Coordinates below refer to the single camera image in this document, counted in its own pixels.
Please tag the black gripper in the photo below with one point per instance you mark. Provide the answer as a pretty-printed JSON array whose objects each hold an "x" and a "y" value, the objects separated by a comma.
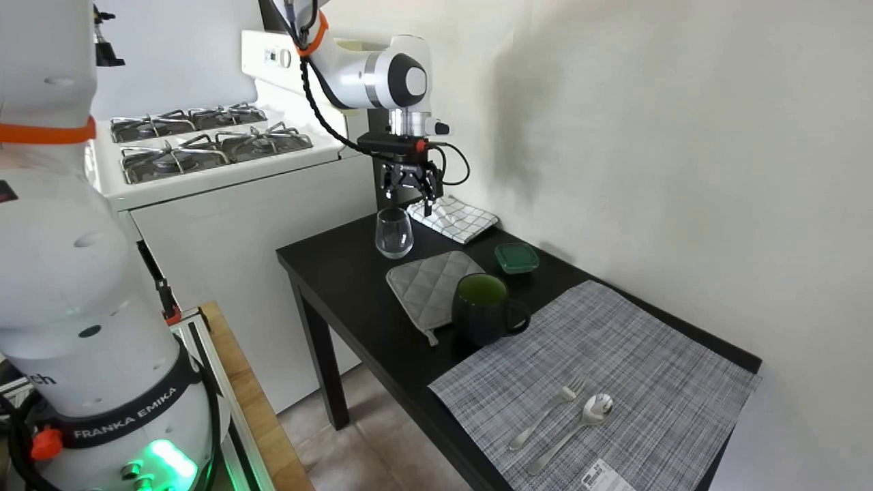
[{"x": 404, "y": 164}]

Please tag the clear drinking glass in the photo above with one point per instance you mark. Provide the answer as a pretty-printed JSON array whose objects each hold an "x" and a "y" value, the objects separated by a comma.
[{"x": 393, "y": 232}]

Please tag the grey quilted mat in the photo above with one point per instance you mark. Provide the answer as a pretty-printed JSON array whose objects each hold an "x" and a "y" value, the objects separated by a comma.
[{"x": 426, "y": 288}]

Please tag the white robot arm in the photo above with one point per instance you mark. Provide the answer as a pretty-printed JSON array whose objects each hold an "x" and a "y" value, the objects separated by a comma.
[{"x": 118, "y": 401}]

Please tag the white checked dish towel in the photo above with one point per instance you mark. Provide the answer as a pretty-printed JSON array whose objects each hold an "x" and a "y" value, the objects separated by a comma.
[{"x": 453, "y": 218}]

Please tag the black side table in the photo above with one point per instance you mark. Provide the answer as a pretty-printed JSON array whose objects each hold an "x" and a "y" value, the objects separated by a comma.
[{"x": 396, "y": 317}]

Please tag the green lidded container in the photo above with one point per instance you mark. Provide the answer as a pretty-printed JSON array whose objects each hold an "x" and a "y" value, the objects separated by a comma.
[{"x": 516, "y": 257}]

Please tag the dark green mug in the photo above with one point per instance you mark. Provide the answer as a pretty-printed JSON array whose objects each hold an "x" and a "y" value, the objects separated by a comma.
[{"x": 485, "y": 308}]

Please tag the white gas stove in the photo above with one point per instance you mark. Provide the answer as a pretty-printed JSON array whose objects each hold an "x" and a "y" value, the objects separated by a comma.
[{"x": 213, "y": 164}]

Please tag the silver fork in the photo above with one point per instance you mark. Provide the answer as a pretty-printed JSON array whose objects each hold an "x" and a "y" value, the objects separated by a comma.
[{"x": 565, "y": 396}]

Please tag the grey woven placemat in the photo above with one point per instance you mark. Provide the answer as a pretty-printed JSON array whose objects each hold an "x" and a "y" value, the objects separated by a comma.
[{"x": 675, "y": 398}]

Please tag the silver spoon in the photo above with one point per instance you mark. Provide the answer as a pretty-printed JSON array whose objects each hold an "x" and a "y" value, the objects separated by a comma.
[{"x": 592, "y": 412}]

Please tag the wooden workbench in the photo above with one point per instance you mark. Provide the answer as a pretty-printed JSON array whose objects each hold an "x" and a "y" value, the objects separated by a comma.
[{"x": 266, "y": 444}]

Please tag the white placemat label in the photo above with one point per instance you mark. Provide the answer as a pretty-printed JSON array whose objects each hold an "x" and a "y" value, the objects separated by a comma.
[{"x": 603, "y": 478}]

